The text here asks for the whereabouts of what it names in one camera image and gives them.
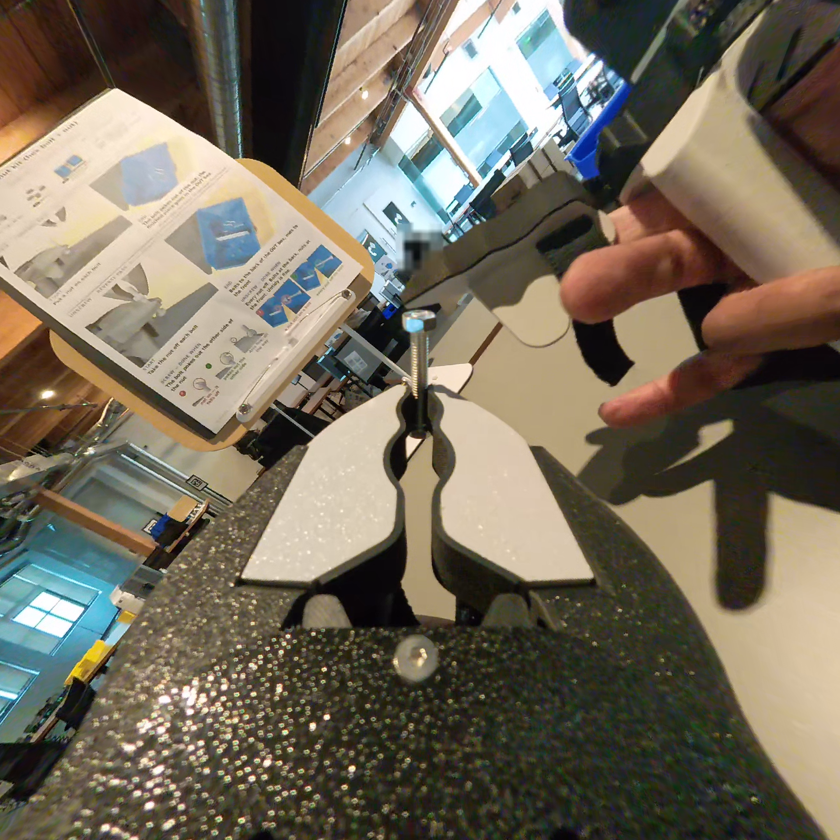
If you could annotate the silver bolt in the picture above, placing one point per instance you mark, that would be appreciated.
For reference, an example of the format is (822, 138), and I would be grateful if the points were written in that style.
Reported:
(418, 361)

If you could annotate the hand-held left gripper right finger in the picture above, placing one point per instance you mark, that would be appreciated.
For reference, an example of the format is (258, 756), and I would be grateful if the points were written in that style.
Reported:
(512, 512)

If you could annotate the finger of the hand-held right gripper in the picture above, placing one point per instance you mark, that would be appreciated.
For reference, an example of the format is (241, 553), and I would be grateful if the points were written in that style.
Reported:
(525, 302)
(525, 210)

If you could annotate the person's right hand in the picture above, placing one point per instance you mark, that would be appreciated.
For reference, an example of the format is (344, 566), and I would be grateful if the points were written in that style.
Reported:
(754, 321)

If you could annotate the printed instruction sheet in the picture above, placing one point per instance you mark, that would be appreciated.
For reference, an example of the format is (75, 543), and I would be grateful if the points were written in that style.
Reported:
(164, 262)

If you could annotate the large blue storage bin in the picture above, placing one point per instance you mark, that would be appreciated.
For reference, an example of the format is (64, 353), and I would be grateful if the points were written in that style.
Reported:
(600, 138)

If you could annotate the white clip bar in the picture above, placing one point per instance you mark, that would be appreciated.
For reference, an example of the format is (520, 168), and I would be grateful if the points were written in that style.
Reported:
(295, 354)

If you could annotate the white base board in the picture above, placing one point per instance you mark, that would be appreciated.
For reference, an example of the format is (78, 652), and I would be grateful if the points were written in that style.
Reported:
(453, 374)

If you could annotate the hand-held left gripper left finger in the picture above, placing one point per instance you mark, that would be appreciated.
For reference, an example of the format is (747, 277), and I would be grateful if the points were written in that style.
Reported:
(328, 499)

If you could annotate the silver ventilation duct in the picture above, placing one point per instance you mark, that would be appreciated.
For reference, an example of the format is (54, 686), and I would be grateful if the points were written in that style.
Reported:
(220, 65)

